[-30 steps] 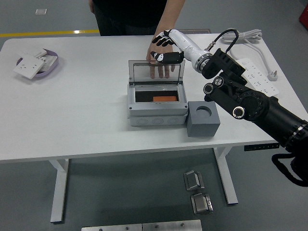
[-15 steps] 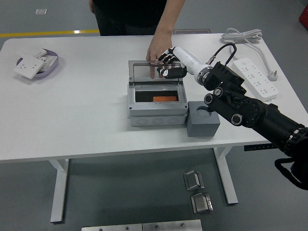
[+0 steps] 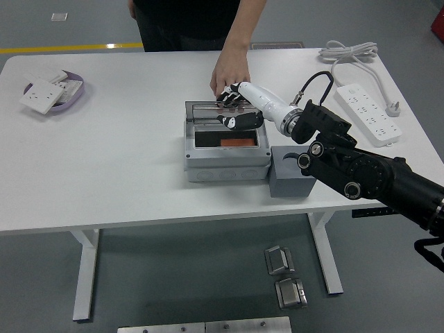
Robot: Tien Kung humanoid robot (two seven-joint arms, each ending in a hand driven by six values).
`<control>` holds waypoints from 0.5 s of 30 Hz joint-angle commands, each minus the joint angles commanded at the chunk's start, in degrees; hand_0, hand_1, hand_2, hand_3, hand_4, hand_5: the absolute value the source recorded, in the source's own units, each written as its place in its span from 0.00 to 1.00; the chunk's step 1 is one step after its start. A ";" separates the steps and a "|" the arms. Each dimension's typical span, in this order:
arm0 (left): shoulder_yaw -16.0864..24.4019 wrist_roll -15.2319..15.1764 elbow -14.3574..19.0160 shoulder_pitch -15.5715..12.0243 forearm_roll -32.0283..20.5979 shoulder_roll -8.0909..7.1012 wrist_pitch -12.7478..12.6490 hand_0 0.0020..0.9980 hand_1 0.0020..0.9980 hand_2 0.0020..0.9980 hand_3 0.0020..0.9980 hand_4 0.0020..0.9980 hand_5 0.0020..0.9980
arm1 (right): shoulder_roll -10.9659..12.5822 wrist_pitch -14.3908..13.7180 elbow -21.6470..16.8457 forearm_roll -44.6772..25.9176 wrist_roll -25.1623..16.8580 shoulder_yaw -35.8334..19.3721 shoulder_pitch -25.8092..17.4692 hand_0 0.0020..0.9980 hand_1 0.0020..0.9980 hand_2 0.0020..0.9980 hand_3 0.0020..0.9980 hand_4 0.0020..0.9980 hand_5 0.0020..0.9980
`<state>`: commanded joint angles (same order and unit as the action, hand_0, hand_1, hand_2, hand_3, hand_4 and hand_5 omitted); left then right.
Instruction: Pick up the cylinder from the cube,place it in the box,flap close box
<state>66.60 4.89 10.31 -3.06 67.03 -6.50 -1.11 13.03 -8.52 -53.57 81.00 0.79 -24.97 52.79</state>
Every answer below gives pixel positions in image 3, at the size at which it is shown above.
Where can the person's left hand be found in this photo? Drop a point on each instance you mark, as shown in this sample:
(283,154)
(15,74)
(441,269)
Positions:
(230,69)

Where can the white power strip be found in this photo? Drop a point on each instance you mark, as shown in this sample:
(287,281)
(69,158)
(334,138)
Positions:
(367,114)

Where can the white table leg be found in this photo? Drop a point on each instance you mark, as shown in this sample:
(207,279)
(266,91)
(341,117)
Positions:
(85,277)
(329,263)

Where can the red object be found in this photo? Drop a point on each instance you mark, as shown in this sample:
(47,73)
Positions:
(437,21)

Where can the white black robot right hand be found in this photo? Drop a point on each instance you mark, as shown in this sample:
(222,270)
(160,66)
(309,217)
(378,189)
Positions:
(267,102)

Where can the white socket panel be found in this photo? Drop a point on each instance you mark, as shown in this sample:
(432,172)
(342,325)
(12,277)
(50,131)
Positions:
(40,97)

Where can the person's left forearm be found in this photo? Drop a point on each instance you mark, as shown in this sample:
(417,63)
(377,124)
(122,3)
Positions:
(246,24)

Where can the black slotted bar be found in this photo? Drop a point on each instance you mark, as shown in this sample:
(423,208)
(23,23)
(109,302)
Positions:
(367,212)

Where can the orange cylinder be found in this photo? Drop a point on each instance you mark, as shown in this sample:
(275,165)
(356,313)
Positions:
(236,142)

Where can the white labelled panel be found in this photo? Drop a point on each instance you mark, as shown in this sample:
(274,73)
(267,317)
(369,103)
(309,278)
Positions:
(71,88)

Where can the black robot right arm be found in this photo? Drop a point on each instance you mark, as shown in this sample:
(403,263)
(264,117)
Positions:
(367,170)

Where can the purple oval tray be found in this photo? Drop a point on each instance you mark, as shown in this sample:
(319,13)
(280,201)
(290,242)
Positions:
(74,100)

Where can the grey cube block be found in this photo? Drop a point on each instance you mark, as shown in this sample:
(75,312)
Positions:
(288,180)

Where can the white switch panel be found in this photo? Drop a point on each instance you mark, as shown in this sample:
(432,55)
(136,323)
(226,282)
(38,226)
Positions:
(45,73)

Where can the grey junction box clear lid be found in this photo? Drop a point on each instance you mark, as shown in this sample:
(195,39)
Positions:
(225,163)

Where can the small square floor plate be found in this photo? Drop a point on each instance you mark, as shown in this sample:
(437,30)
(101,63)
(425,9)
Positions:
(59,16)

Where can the metal plate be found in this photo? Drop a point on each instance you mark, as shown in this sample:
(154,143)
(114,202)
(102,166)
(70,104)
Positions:
(159,329)

